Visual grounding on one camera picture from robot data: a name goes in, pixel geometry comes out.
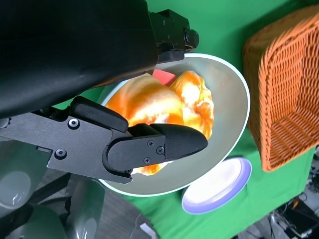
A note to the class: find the green tablecloth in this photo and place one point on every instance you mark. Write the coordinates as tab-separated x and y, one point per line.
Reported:
224	25

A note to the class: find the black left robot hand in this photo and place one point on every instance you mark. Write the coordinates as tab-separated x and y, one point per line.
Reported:
62	49

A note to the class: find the orange wicker basket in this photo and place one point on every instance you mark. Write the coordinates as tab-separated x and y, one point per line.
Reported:
286	99

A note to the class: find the pale green bowl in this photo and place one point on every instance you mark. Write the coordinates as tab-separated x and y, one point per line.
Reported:
224	112

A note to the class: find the lavender plate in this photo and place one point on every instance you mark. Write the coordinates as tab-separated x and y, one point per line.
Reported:
214	189

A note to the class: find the salmon pink cake bar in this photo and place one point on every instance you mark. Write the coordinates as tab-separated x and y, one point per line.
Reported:
163	77

